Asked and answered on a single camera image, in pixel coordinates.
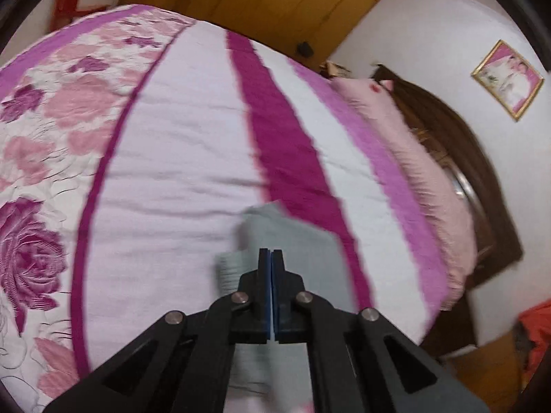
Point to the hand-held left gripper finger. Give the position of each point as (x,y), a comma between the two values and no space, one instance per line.
(268,301)
(277,322)

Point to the grey pants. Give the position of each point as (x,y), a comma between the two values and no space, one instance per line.
(301,258)

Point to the purple white floral bedspread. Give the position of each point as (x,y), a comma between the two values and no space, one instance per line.
(172,159)

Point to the pink pillow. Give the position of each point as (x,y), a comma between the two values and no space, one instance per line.
(413,172)

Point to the dark wooden headboard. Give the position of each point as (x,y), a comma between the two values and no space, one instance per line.
(482,189)

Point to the small black device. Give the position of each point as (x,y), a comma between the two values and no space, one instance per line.
(304,49)

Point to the orange red cloth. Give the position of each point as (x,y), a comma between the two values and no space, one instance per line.
(537,340)

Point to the wooden wardrobe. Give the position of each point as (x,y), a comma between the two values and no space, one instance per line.
(280,4)

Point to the gold framed wall picture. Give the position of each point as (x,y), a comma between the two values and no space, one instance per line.
(508,78)

